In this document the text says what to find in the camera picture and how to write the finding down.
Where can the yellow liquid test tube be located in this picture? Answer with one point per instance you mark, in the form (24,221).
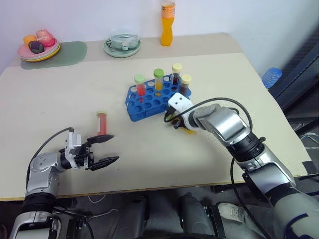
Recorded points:
(189,132)

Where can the dark purple toy fruit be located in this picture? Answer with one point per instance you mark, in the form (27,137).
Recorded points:
(36,46)

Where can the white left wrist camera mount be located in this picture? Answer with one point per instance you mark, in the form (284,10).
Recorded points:
(73,142)

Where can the pale green plate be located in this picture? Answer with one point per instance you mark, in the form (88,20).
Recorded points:
(117,53)

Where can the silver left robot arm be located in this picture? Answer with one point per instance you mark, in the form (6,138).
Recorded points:
(40,179)

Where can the orange liquid green-capped test tube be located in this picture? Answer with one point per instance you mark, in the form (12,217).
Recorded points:
(158,82)

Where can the clear plastic container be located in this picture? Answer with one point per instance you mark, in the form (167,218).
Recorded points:
(124,39)

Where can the white sneaker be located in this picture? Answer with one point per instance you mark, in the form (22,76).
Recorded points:
(230,211)

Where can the red liquid green-capped test tube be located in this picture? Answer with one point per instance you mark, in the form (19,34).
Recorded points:
(102,123)
(140,87)

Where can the blue ribbed water jug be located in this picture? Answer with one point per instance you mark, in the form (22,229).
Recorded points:
(272,77)

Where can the yellow plate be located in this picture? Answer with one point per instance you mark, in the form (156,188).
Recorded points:
(53,54)

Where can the dark rounded shape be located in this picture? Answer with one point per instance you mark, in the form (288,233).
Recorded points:
(134,214)
(192,209)

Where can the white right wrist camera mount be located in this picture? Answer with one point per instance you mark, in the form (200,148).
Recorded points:
(179,102)

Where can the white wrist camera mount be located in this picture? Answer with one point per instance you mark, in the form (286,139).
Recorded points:
(179,102)
(73,142)

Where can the pink toy peach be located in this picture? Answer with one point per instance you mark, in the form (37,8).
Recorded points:
(46,38)

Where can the orange toy fruit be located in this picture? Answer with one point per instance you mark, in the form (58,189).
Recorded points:
(29,39)

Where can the dark metal frame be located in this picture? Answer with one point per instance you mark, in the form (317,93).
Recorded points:
(301,74)

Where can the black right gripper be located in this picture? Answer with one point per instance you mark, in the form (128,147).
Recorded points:
(171,110)

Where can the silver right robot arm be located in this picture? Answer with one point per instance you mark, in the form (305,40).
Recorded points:
(224,124)

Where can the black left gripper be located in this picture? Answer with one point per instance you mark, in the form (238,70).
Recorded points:
(83,158)

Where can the orange soda bottle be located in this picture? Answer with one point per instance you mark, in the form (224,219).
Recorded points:
(167,30)

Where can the green placemat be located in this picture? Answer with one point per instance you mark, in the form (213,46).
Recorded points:
(72,53)

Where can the pink plate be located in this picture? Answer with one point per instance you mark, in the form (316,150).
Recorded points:
(23,53)

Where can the dark red cream-capped test tube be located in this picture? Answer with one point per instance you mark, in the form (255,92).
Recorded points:
(176,74)

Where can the blue test tube rack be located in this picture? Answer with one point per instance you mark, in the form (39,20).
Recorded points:
(152,104)

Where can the dark brown cream-capped test tube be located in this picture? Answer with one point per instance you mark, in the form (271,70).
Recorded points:
(185,85)

